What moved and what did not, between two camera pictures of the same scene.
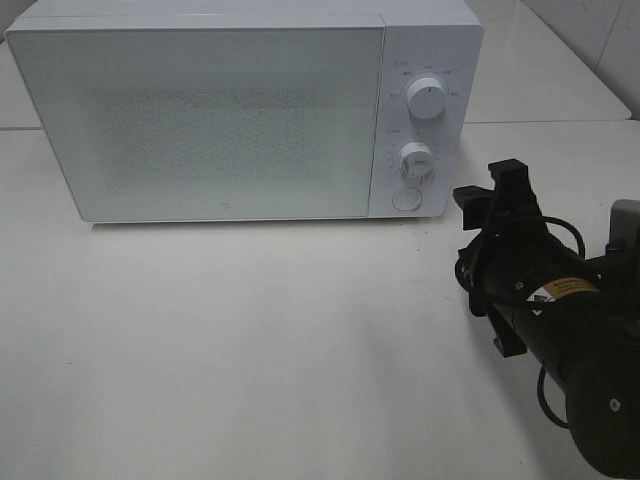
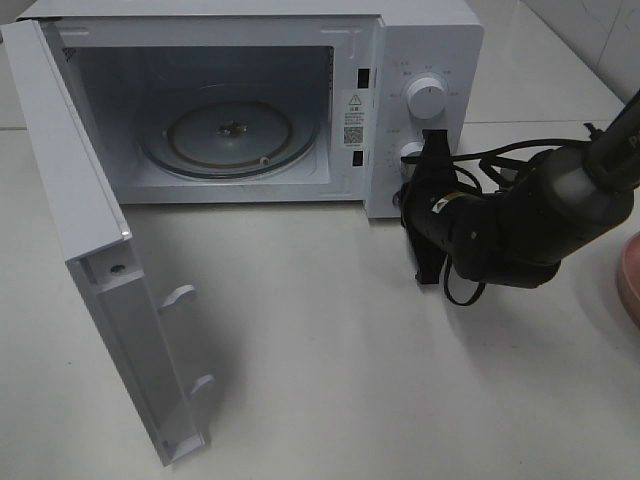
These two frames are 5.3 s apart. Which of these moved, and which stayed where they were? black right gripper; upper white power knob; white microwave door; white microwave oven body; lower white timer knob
Moved: black right gripper; white microwave door
Stayed: lower white timer knob; white microwave oven body; upper white power knob
